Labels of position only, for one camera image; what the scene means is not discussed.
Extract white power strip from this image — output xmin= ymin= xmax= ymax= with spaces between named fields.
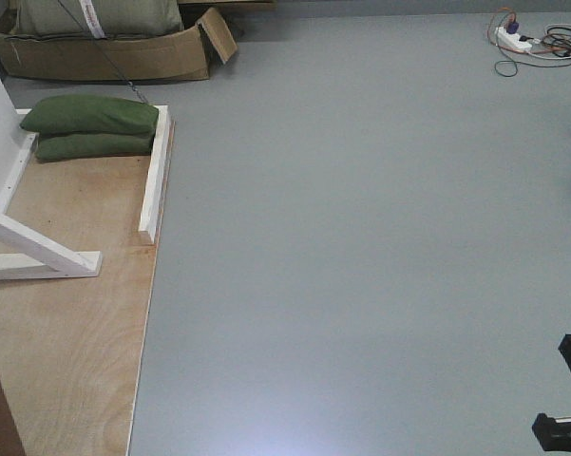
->
xmin=495 ymin=27 xmax=533 ymax=53

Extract purple plug adapter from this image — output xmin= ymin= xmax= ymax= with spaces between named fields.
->
xmin=505 ymin=19 xmax=519 ymax=34

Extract open flat cardboard box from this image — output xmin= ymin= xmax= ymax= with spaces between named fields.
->
xmin=0 ymin=8 xmax=238 ymax=82

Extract plywood base board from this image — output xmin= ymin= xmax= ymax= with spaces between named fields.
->
xmin=0 ymin=118 xmax=177 ymax=456

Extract lower green sandbag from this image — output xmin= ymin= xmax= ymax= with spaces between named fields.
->
xmin=35 ymin=133 xmax=154 ymax=162

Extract green sandbag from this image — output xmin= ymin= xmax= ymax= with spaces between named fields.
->
xmin=20 ymin=94 xmax=159 ymax=135
xmin=35 ymin=133 xmax=154 ymax=162

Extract upper green sandbag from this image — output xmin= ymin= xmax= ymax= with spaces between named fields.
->
xmin=20 ymin=94 xmax=159 ymax=135

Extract grey-green woven sack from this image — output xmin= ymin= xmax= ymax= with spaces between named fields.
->
xmin=15 ymin=0 xmax=183 ymax=39

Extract tangled black orange cables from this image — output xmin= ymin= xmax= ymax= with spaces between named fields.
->
xmin=485 ymin=6 xmax=571 ymax=77

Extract white far edge rail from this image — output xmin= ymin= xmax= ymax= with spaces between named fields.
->
xmin=138 ymin=105 xmax=172 ymax=245

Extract white far brace frame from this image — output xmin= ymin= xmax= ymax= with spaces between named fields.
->
xmin=0 ymin=80 xmax=102 ymax=280

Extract thin dark tension rope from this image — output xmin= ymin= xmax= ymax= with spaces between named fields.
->
xmin=55 ymin=0 xmax=153 ymax=105

